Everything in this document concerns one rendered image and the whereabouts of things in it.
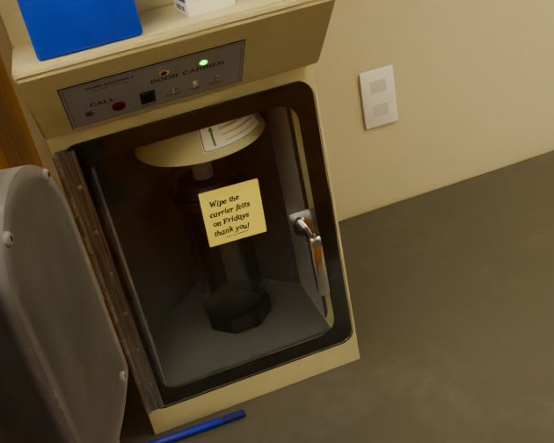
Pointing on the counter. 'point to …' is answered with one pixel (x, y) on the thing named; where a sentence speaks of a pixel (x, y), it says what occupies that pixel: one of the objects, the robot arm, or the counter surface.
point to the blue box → (77, 25)
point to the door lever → (303, 227)
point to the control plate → (147, 80)
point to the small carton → (200, 6)
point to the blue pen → (200, 427)
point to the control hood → (281, 53)
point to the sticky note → (232, 212)
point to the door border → (105, 264)
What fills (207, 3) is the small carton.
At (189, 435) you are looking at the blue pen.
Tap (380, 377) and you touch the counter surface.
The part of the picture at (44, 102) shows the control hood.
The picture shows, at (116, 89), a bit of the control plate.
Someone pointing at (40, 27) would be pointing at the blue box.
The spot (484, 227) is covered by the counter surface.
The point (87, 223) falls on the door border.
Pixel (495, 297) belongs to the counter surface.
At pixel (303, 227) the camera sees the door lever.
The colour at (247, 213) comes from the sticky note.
